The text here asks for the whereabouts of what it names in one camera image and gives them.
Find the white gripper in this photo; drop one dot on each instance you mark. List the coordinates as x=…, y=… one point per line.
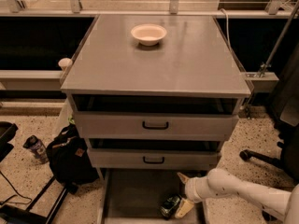
x=191, y=188

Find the green soda can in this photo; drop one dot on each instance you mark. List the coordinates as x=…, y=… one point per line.
x=170, y=206

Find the bottom drawer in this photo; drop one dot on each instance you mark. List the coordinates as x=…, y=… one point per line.
x=136, y=196

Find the drawer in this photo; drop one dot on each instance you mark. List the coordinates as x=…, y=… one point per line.
x=133, y=159
x=136, y=196
x=181, y=127

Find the grey drawer cabinet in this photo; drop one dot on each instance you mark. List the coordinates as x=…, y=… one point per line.
x=190, y=72

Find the middle drawer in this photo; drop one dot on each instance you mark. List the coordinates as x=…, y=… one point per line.
x=133, y=159

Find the top drawer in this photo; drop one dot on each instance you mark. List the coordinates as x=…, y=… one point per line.
x=181, y=127

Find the black backpack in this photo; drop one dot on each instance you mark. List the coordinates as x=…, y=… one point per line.
x=68, y=158

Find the dark water bottle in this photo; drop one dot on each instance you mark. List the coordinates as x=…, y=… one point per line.
x=37, y=148

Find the white bowl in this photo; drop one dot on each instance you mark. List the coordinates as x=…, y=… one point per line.
x=148, y=34

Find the small white cup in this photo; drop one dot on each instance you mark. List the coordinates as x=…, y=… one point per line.
x=64, y=63

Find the metal diagonal rod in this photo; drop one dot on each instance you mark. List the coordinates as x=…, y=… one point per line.
x=265, y=65

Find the black middle drawer handle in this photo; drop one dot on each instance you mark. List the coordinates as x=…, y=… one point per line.
x=153, y=160

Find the black drawer handle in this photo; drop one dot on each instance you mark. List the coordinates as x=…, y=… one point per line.
x=153, y=160
x=163, y=126

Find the black top drawer handle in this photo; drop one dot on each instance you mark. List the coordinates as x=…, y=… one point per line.
x=163, y=126

